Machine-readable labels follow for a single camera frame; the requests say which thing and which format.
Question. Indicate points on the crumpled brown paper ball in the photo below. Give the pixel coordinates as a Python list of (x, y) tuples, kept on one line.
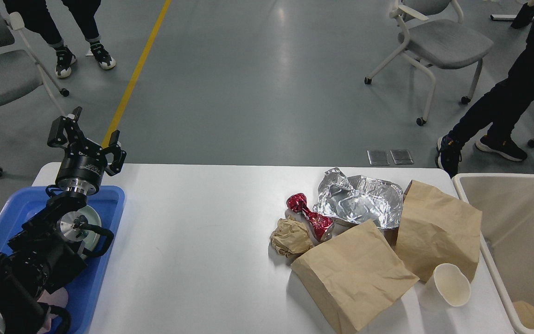
[(290, 238)]

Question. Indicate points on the grey chair right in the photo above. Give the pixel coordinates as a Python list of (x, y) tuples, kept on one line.
[(433, 34)]

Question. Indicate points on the brown paper bag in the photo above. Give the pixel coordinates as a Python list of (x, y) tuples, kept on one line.
[(437, 228), (353, 277)]

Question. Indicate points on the rear brown paper bag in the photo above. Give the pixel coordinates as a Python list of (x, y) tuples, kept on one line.
[(437, 228)]

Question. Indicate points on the front brown paper bag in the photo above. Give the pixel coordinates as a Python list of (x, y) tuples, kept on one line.
[(353, 277)]

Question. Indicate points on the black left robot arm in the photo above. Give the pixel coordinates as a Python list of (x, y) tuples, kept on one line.
[(55, 240)]

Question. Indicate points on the crumpled aluminium foil tray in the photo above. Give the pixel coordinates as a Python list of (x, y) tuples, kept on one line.
[(354, 200)]

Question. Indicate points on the beige plastic bin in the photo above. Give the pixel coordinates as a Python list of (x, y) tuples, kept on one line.
[(507, 243)]

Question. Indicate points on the metal floor socket plate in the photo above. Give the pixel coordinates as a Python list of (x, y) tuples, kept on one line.
[(378, 158)]

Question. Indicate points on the pink mug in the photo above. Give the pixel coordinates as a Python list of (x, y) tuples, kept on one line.
[(58, 298)]

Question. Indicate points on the red foil wrapper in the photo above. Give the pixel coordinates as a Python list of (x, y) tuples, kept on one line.
[(321, 226)]

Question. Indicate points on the brown paper in bin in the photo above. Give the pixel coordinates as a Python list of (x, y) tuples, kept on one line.
[(525, 312)]

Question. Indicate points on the blue plastic tray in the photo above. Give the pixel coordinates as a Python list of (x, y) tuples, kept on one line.
[(83, 291)]

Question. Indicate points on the person with black sneakers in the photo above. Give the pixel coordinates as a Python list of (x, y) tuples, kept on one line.
[(37, 18)]

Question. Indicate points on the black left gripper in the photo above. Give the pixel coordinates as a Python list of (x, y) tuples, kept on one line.
[(79, 171)]

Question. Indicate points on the green plate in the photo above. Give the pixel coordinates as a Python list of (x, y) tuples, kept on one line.
[(90, 239)]

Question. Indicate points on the white paper cup left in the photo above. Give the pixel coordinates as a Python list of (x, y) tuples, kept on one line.
[(447, 288)]

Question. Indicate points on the desk foot top right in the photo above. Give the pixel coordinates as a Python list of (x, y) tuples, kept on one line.
[(523, 18)]

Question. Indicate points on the person in black trousers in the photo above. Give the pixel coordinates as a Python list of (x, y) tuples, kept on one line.
[(498, 110)]

